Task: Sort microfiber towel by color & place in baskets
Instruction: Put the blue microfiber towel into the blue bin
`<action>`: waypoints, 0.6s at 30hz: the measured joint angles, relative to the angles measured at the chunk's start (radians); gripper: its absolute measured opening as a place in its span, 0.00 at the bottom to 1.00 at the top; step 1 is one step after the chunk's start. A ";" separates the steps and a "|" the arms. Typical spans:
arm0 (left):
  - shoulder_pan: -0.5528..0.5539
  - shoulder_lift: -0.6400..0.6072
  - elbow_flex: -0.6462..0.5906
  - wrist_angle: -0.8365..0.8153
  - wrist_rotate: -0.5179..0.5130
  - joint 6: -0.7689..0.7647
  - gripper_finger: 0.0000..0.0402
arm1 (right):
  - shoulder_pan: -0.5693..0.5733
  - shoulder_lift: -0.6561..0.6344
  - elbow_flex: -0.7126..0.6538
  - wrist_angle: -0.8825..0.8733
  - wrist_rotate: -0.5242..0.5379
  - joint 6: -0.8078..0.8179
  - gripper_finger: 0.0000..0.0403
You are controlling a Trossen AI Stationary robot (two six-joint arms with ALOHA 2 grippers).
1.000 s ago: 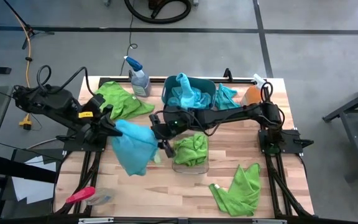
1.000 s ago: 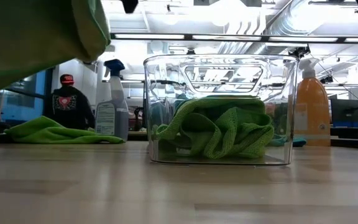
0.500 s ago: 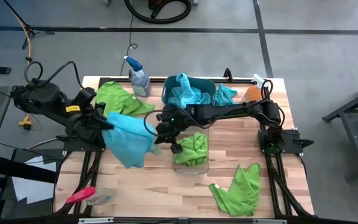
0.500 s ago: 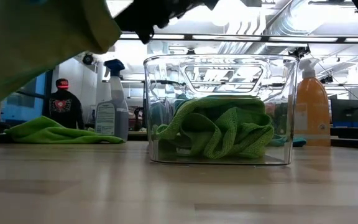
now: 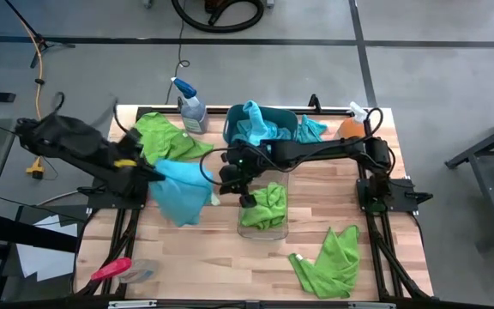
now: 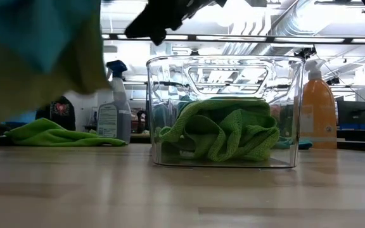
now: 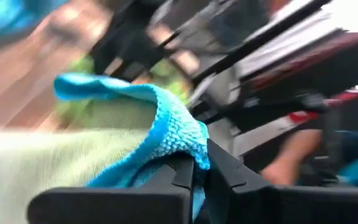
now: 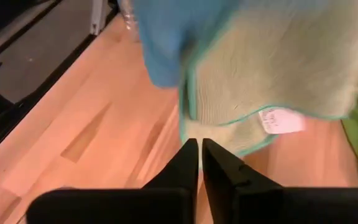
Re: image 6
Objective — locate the black aluminium table frame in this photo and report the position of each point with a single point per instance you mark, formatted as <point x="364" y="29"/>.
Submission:
<point x="360" y="144"/>

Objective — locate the orange spray bottle white trigger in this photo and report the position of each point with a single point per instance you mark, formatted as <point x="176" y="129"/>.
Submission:
<point x="318" y="111"/>

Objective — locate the black mounted device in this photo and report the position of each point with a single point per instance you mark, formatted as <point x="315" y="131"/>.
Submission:
<point x="304" y="52"/>

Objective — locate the clear plastic bin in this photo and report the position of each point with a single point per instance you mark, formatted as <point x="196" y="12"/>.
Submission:
<point x="227" y="79"/>

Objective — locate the black overhead crossbar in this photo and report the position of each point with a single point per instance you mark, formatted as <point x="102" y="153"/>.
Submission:
<point x="265" y="39"/>

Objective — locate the blue microfiber towel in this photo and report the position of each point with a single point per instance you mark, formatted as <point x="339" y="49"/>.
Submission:
<point x="304" y="145"/>
<point x="36" y="31"/>

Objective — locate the person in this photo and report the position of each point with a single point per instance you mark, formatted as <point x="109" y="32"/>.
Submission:
<point x="59" y="117"/>

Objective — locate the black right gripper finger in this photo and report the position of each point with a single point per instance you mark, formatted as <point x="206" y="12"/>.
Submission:
<point x="163" y="30"/>
<point x="144" y="22"/>

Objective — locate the blue trigger spray bottle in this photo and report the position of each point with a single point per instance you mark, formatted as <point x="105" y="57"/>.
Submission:
<point x="116" y="120"/>

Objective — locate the pale green microfiber towel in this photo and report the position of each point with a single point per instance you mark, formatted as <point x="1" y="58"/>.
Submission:
<point x="27" y="95"/>

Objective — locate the dark computer monitor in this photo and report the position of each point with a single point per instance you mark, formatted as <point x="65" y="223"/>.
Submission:
<point x="352" y="114"/>

